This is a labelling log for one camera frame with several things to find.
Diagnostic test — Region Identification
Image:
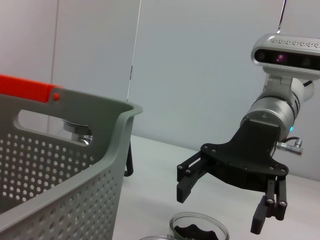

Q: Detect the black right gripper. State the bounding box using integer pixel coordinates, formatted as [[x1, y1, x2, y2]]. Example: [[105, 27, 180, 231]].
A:
[[176, 119, 290, 235]]

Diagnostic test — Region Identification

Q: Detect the grey perforated storage basket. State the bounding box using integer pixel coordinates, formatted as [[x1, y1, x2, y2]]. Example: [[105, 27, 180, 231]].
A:
[[0, 87, 144, 240]]

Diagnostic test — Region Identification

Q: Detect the black metal stand loop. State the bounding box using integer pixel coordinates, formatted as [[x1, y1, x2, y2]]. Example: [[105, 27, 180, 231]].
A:
[[124, 141, 135, 178]]

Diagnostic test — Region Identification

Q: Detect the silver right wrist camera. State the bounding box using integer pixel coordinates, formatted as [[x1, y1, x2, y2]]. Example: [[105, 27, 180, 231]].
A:
[[251, 33, 320, 81]]

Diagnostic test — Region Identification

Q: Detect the glass teapot black handle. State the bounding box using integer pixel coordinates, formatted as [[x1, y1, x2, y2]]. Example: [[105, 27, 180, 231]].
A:
[[46, 116, 94, 146]]

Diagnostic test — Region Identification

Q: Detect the orange basket handle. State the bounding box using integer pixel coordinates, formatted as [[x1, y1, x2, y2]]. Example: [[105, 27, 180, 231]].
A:
[[0, 74, 65, 104]]

